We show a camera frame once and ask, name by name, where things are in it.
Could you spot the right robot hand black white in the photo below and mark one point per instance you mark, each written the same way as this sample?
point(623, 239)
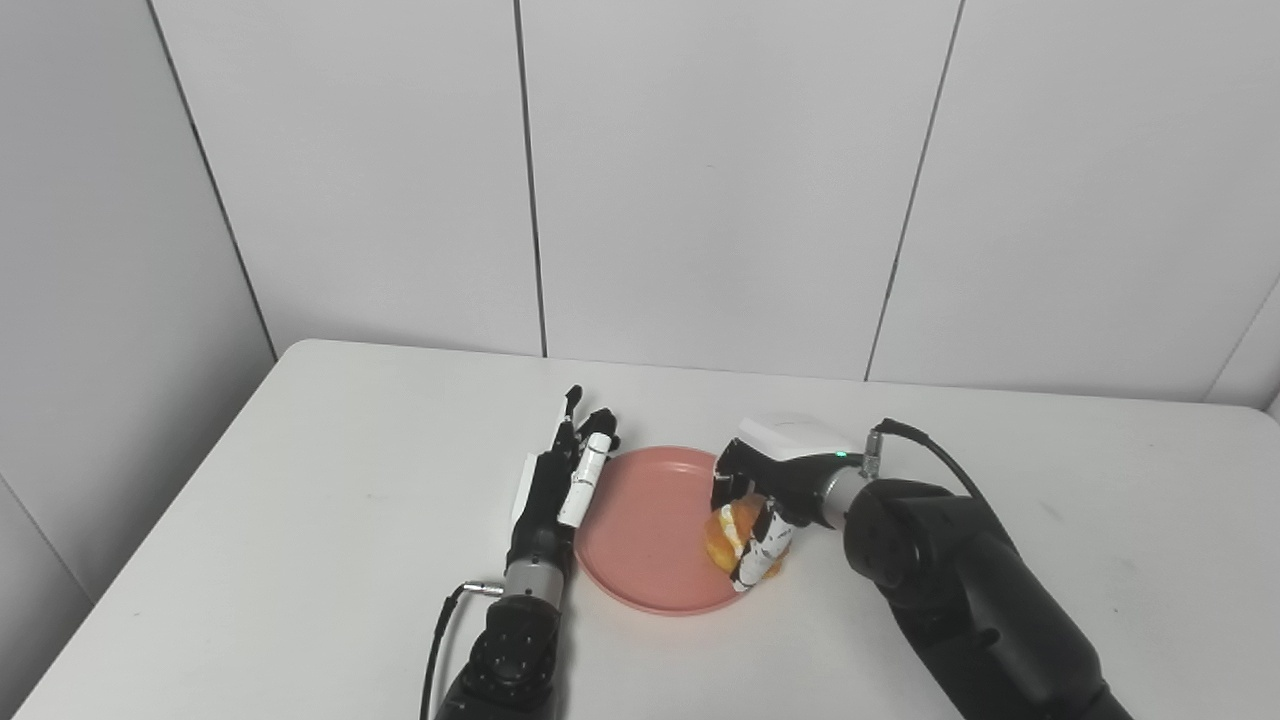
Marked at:
point(775, 470)

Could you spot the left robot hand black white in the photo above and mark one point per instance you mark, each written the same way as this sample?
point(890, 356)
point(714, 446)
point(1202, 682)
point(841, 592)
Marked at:
point(560, 490)

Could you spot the orange cream puff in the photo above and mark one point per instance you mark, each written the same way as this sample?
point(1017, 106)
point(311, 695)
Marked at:
point(733, 540)

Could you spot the pink round plate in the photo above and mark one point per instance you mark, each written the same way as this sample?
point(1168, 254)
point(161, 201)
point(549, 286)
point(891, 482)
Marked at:
point(650, 528)

